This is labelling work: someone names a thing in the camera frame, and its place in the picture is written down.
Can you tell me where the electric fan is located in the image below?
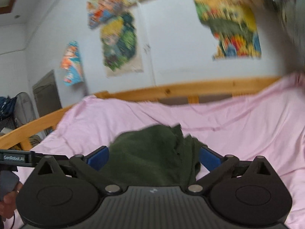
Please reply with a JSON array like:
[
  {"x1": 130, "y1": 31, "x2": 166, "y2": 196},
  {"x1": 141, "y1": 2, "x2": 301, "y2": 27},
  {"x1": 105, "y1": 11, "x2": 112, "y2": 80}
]
[{"x1": 14, "y1": 92, "x2": 36, "y2": 128}]

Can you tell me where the clear bag of clothes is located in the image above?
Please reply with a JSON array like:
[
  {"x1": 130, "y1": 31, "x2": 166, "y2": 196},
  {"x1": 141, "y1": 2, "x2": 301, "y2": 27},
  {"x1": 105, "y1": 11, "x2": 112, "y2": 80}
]
[{"x1": 238, "y1": 0, "x2": 305, "y2": 72}]

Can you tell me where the orange haired girl small poster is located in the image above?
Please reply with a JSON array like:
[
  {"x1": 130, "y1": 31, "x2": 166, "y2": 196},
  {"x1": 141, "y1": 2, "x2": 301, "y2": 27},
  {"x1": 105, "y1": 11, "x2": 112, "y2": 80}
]
[{"x1": 60, "y1": 41, "x2": 84, "y2": 86}]

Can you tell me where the dark green corduroy jacket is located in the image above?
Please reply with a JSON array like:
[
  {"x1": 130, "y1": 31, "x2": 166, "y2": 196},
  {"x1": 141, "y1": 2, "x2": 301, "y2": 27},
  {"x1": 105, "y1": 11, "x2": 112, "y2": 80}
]
[{"x1": 100, "y1": 125, "x2": 204, "y2": 186}]

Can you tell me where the white wall pipe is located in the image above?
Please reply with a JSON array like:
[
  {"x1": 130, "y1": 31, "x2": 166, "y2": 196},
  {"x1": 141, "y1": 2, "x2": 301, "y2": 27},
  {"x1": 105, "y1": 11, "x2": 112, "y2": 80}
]
[{"x1": 136, "y1": 2, "x2": 157, "y2": 87}]

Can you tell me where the red haired anime poster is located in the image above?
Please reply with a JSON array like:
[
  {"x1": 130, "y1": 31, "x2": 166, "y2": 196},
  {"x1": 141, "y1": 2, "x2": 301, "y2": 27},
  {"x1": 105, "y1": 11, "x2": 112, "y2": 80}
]
[{"x1": 86, "y1": 0, "x2": 133, "y2": 29}]

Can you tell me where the person left hand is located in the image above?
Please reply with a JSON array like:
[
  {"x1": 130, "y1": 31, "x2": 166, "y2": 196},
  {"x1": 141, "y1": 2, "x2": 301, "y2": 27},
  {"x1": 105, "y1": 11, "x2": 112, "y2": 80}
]
[{"x1": 0, "y1": 182, "x2": 23, "y2": 219}]

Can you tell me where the colourful landscape poster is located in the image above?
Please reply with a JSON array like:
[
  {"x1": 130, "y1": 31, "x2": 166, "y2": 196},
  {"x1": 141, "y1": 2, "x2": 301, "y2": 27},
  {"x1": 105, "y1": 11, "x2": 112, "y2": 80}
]
[{"x1": 193, "y1": 0, "x2": 262, "y2": 60}]

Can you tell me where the blond anime boy poster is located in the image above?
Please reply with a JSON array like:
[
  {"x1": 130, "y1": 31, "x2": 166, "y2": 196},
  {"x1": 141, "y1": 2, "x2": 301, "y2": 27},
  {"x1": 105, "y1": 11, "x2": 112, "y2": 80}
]
[{"x1": 100, "y1": 10, "x2": 143, "y2": 77}]

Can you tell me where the wooden bed frame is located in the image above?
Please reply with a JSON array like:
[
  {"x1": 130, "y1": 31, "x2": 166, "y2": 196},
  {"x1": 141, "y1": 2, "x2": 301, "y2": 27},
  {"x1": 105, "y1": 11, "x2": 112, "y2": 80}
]
[{"x1": 1, "y1": 76, "x2": 281, "y2": 150}]

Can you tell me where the grey wall cabinet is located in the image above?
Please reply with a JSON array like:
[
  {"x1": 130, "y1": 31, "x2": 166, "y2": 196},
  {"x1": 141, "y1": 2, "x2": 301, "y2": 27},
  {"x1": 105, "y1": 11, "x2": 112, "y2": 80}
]
[{"x1": 32, "y1": 70, "x2": 62, "y2": 117}]

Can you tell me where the pink bed sheet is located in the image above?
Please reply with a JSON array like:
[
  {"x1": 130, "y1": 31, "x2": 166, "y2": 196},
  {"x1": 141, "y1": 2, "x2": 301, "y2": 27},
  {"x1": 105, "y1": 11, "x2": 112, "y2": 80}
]
[{"x1": 4, "y1": 72, "x2": 305, "y2": 229}]

